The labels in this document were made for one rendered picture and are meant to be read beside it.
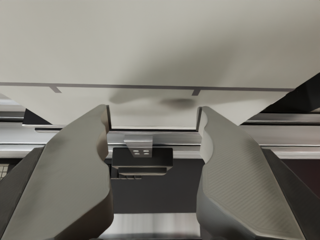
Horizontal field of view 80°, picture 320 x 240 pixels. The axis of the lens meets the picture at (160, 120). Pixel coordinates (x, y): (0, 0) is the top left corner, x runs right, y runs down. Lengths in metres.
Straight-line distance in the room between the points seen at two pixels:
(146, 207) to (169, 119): 0.56
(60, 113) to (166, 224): 0.13
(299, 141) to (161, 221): 0.43
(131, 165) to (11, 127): 0.29
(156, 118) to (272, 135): 0.40
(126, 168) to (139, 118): 0.24
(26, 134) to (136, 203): 0.39
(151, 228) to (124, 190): 0.51
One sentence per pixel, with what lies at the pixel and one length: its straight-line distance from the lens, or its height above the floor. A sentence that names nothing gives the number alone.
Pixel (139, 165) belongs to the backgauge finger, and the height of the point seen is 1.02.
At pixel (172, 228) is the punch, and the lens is 0.20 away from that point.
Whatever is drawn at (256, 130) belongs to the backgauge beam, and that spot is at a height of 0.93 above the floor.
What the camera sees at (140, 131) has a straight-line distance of 0.21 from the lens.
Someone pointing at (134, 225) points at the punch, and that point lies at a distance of 0.20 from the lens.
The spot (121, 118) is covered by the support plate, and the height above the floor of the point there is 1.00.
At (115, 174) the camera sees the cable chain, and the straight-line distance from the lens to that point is 0.58.
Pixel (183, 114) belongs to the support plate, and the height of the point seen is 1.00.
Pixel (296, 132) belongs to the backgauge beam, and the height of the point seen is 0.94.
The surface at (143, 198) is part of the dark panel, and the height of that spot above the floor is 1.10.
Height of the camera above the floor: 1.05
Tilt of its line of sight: 18 degrees down
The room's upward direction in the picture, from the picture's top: 180 degrees clockwise
